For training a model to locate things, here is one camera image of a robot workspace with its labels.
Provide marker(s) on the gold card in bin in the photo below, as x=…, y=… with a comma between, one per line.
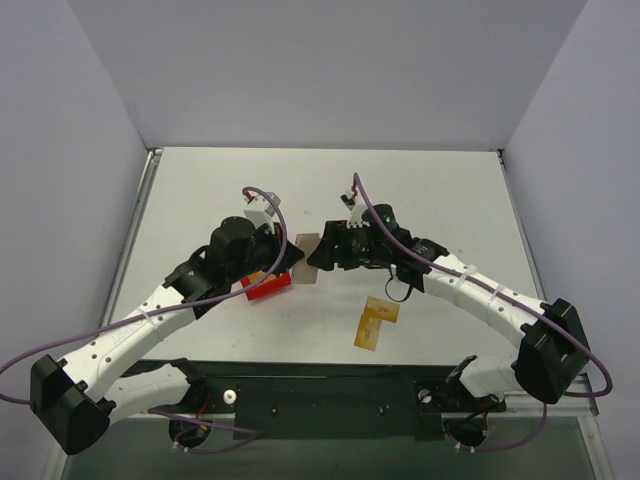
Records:
x=258, y=275

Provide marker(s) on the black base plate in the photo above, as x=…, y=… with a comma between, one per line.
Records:
x=305, y=401

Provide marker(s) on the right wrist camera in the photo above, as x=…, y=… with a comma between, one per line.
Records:
x=352, y=205

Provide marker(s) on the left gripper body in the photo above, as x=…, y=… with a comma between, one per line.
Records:
x=279, y=245

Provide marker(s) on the gold vip card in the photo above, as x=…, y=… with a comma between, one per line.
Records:
x=368, y=331
x=381, y=309

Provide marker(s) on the red plastic bin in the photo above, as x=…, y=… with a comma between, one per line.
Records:
x=264, y=289

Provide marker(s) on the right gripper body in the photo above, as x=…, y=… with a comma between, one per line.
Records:
x=337, y=245

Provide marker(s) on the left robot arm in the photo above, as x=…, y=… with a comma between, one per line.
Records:
x=80, y=395

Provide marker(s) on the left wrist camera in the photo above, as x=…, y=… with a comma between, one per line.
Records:
x=259, y=209

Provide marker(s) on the beige leather card holder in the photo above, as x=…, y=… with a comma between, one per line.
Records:
x=303, y=273

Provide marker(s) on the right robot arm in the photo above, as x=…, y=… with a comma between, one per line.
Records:
x=545, y=361

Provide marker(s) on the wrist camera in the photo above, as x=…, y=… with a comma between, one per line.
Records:
x=259, y=209
x=352, y=205

